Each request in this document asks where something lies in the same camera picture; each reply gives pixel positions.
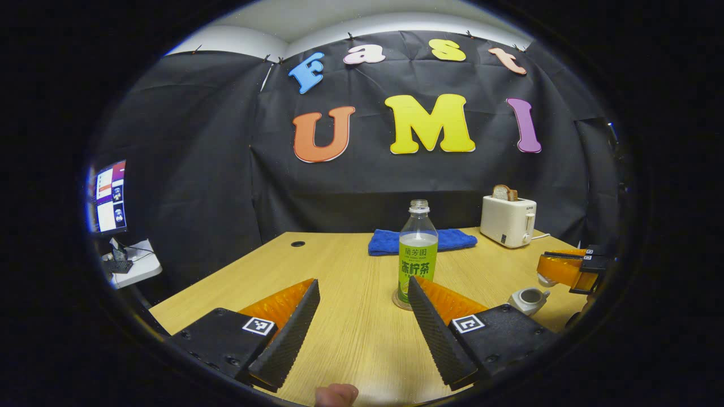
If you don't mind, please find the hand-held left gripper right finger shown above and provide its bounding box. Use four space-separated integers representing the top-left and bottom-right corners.
407 275 561 392

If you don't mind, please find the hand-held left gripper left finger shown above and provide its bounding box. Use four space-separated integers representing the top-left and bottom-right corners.
170 278 321 393

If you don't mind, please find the white ceramic teacup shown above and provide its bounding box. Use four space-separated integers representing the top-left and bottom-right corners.
507 287 551 316

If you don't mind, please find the green label water bottle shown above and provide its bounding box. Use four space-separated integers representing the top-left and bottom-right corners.
397 199 439 306

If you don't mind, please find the white toaster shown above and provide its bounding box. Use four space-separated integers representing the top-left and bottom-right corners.
481 195 537 249

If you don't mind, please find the blue towel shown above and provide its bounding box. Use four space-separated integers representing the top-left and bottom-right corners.
368 228 478 257

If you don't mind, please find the white side table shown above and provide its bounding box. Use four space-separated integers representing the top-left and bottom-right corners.
102 239 163 290

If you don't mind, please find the small black desk device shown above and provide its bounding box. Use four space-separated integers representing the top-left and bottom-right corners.
105 240 135 274

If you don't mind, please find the computer monitor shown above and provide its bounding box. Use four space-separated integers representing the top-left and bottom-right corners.
88 160 128 235

